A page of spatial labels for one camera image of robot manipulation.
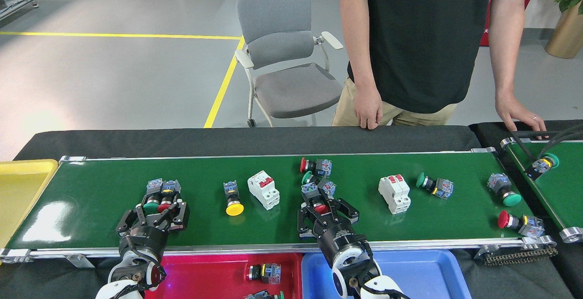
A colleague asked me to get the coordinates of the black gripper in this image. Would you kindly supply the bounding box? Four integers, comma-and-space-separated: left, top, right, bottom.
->
117, 201, 190, 263
297, 199, 365, 265

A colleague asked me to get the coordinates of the white circuit breaker red lever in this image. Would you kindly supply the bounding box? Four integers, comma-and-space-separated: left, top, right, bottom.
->
247, 170, 281, 211
378, 174, 411, 215

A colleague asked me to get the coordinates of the black head push button switch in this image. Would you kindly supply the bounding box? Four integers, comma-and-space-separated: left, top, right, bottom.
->
245, 263, 282, 285

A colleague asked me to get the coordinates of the green conveyor belt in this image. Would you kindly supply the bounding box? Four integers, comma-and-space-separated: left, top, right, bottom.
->
500, 137, 583, 243
0, 148, 558, 268

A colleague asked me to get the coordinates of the red plastic tray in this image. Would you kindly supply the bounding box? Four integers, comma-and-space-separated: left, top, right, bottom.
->
145, 253, 303, 299

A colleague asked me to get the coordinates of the blue plastic tray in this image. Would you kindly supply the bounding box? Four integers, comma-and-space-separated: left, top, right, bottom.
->
302, 250, 473, 299

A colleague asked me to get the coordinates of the yellow plastic tray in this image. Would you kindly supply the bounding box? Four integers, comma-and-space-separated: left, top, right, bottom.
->
0, 159, 59, 249

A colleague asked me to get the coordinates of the person's right hand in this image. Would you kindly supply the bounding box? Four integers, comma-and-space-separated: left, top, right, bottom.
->
353, 84, 384, 130

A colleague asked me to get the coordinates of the person's left hand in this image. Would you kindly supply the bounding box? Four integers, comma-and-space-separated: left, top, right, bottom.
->
496, 94, 549, 141

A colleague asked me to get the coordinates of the black table cloth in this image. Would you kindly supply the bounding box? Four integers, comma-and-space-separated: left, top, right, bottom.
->
0, 125, 574, 299
469, 119, 583, 299

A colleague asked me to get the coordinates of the person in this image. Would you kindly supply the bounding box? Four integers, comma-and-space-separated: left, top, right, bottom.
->
332, 0, 557, 141

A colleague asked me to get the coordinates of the grey office chair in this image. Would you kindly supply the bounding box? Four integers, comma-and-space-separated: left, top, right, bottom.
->
235, 0, 344, 128

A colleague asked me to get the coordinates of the red fire extinguisher cabinet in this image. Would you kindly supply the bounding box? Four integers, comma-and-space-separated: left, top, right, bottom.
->
479, 0, 533, 46

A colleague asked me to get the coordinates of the potted plant gold pot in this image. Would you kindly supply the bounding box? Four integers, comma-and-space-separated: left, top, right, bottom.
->
544, 0, 583, 59

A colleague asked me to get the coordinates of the conveyor drive chain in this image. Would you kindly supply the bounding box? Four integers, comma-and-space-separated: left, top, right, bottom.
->
483, 246, 558, 266

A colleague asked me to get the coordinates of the black cable loop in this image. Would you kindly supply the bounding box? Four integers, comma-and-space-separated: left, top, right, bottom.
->
509, 124, 583, 181

